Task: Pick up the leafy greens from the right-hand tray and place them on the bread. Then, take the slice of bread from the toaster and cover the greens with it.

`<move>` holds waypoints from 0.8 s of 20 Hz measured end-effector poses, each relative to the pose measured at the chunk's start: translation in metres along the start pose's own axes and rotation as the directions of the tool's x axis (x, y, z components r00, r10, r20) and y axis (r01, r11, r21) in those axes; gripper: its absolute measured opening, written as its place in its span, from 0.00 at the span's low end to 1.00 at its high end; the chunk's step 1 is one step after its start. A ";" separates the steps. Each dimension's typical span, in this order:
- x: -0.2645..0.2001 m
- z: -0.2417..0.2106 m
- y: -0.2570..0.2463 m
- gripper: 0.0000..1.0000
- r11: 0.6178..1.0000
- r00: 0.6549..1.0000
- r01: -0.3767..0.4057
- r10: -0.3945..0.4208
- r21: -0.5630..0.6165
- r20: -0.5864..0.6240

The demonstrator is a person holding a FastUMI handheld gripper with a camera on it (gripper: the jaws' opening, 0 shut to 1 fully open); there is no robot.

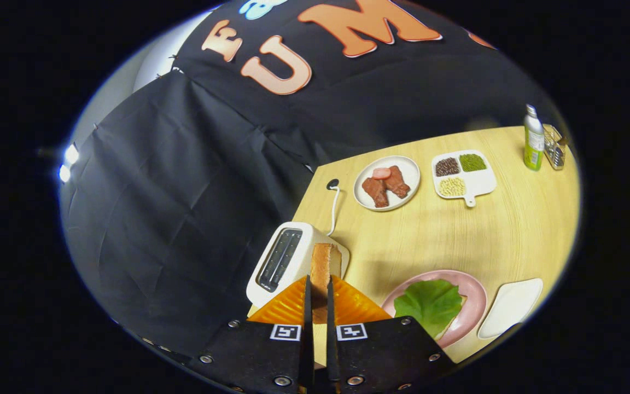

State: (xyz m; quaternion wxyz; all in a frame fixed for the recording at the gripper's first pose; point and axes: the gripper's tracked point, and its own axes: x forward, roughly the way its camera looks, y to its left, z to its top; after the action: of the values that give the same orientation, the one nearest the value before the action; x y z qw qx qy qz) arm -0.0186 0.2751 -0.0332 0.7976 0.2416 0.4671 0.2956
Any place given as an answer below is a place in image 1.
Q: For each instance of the black backdrop cloth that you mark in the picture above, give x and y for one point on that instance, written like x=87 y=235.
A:
x=184 y=191

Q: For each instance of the green lettuce leaf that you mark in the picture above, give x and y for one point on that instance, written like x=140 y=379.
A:
x=430 y=303

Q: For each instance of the dark beans heap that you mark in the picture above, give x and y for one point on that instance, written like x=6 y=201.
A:
x=447 y=167

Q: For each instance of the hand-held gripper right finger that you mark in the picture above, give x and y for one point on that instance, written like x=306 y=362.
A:
x=386 y=355

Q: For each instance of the pale flat bread slice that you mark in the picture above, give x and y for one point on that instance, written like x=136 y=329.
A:
x=463 y=302

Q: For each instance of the red sausage slice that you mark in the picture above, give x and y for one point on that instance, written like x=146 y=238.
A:
x=381 y=173

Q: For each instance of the white divided dish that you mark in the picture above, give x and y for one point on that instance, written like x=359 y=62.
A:
x=482 y=183

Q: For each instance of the browned bread slice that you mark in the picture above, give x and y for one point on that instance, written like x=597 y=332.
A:
x=321 y=273

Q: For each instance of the green label metal bottle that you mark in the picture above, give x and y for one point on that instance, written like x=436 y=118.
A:
x=534 y=142

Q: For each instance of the rounded square white plate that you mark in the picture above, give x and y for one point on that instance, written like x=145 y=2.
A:
x=512 y=306

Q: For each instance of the pink plate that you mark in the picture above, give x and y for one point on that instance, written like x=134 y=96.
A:
x=473 y=301

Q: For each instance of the white toaster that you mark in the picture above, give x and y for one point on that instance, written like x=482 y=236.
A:
x=293 y=257

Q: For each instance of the brown meat piece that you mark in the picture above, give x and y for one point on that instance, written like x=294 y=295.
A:
x=398 y=183
x=376 y=192

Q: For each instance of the yellow beans heap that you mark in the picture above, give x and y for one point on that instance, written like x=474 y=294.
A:
x=451 y=186

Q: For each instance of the green beans heap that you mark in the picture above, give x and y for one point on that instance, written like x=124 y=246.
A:
x=472 y=162

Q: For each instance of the round white plate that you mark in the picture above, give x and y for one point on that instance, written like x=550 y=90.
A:
x=410 y=175

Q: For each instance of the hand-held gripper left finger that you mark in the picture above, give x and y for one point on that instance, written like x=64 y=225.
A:
x=255 y=355

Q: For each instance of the ceiling light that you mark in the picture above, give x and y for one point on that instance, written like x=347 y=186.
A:
x=68 y=163

